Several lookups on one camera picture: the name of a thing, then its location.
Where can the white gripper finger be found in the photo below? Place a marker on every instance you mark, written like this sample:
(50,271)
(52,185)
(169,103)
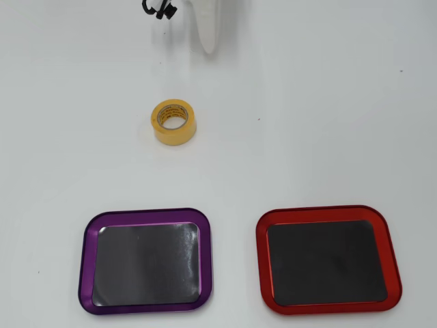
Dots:
(207,27)

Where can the yellow masking tape roll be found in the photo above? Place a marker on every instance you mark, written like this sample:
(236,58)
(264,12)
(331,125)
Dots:
(172,135)

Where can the small black knob clip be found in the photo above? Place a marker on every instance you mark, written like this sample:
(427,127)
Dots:
(167,12)

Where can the purple metal tray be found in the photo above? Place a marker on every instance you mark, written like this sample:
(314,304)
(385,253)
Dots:
(147,263)

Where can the red metal tray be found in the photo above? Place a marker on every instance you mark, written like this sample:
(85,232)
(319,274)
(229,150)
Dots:
(326,261)

